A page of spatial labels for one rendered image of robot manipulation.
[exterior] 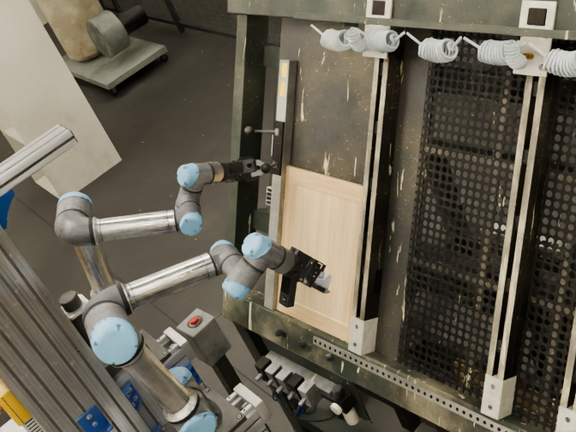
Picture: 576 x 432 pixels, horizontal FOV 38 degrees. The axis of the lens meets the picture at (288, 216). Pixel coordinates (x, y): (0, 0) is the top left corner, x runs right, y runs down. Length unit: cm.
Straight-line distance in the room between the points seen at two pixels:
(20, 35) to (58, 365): 410
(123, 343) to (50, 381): 40
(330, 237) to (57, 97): 393
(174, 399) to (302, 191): 98
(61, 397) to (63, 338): 19
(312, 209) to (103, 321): 104
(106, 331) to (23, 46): 436
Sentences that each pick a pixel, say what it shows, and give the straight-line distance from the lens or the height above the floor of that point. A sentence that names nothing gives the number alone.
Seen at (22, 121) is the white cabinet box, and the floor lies 73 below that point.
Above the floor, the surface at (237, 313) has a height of 85.
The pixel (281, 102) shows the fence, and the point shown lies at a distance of 304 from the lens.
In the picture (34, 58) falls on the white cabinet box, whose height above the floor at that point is 107.
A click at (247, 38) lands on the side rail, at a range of 319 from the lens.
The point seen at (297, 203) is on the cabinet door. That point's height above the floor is 125.
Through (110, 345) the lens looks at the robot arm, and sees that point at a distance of 224.
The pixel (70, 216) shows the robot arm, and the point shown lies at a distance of 280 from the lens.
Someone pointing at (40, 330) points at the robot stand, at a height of 160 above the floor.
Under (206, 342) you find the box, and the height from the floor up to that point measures 87.
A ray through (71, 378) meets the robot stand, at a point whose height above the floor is 141.
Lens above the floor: 293
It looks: 34 degrees down
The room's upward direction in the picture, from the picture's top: 25 degrees counter-clockwise
